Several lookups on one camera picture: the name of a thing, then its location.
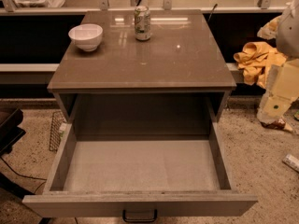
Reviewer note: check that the green white soda can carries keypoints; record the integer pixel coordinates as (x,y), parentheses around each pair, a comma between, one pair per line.
(142,23)

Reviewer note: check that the wire mesh basket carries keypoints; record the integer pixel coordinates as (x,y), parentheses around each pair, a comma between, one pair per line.
(57,128)

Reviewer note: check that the grey cabinet with glossy top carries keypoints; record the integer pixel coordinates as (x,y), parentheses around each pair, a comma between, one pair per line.
(172,86)

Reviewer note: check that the padded gripper body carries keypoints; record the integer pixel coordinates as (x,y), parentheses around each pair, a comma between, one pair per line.
(289,34)

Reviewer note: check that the grey top drawer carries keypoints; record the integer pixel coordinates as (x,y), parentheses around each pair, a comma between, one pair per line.
(141,157)

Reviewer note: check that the white box on floor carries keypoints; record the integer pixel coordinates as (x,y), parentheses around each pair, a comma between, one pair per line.
(292,162)

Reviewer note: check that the black chair base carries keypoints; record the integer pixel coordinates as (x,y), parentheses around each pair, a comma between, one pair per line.
(11,133)

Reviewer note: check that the brown snack bag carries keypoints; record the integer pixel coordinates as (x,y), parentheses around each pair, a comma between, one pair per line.
(279,124)

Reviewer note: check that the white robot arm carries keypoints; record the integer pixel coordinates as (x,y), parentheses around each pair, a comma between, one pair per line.
(287,39)

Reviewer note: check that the white ceramic bowl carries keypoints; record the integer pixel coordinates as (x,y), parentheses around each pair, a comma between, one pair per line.
(86,36)

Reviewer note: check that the yellow crumpled cloth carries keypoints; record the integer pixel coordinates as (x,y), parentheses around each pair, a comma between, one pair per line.
(256,59)

